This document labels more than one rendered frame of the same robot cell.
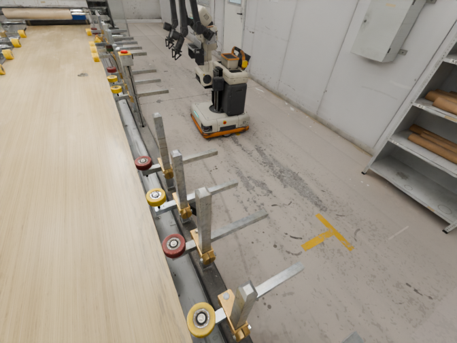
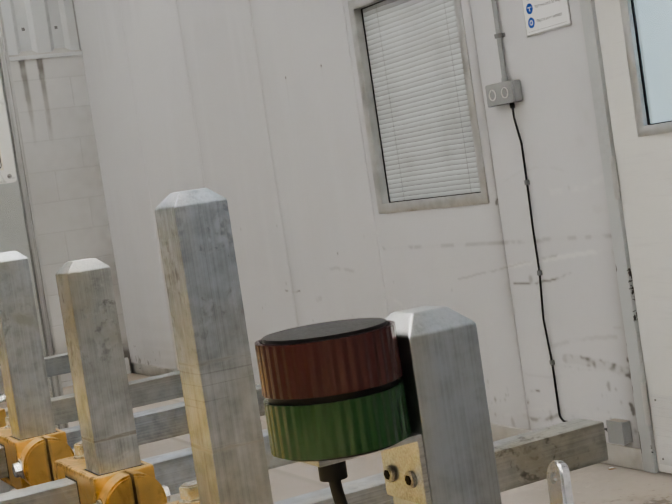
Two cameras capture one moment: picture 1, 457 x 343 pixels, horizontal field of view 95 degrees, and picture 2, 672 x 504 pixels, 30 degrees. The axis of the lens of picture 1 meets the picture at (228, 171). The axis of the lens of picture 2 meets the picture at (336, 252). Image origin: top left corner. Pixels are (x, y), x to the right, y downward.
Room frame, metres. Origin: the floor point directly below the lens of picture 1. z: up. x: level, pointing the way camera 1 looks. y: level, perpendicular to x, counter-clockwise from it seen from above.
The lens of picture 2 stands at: (1.54, 1.11, 1.17)
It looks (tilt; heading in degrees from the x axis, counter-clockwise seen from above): 3 degrees down; 4
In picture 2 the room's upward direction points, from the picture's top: 8 degrees counter-clockwise
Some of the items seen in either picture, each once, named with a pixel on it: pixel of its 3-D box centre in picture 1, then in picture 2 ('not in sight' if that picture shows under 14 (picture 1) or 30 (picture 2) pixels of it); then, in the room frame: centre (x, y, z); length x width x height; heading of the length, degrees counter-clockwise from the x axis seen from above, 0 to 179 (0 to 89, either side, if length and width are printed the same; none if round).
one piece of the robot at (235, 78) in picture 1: (226, 85); not in sight; (2.73, 0.11, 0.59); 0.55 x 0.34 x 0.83; 27
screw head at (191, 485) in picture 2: not in sight; (193, 491); (2.36, 1.28, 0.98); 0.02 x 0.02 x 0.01
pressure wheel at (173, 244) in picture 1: (175, 250); not in sight; (0.36, 0.17, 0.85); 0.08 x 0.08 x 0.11
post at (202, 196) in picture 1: (204, 235); not in sight; (0.38, 0.07, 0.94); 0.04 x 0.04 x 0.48; 31
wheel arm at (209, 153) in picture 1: (181, 161); not in sight; (0.89, 0.27, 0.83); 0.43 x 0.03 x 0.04; 121
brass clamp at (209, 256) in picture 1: (202, 245); not in sight; (0.40, 0.08, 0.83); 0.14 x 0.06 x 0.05; 31
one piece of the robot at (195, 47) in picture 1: (196, 51); not in sight; (2.55, 0.45, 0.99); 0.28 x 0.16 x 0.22; 27
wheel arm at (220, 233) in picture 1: (222, 232); not in sight; (0.46, 0.00, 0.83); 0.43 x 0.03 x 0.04; 121
